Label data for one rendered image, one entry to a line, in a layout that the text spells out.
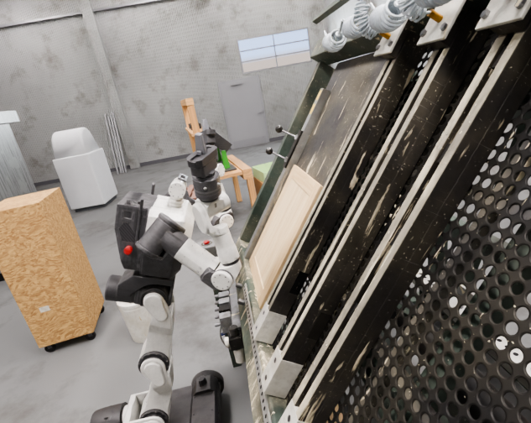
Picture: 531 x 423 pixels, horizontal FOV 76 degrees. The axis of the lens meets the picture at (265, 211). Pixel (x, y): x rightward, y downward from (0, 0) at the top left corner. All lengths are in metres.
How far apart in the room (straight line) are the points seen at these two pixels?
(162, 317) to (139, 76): 10.78
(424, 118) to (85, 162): 7.18
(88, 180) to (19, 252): 4.79
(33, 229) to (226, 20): 9.86
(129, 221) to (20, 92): 12.00
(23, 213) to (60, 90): 9.99
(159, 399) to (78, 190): 6.33
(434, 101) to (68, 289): 2.85
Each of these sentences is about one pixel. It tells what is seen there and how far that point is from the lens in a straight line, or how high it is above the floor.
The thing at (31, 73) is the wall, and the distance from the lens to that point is 13.12.
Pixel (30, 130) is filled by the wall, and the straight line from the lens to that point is 13.32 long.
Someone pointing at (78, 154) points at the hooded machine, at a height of 1.14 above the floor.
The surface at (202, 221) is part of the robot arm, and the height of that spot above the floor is 1.36.
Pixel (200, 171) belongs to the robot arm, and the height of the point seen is 1.53.
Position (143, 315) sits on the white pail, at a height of 0.25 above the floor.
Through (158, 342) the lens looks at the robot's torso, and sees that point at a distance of 1.75.
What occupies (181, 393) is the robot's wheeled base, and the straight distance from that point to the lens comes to 2.29.
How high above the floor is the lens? 1.73
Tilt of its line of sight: 20 degrees down
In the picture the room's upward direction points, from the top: 10 degrees counter-clockwise
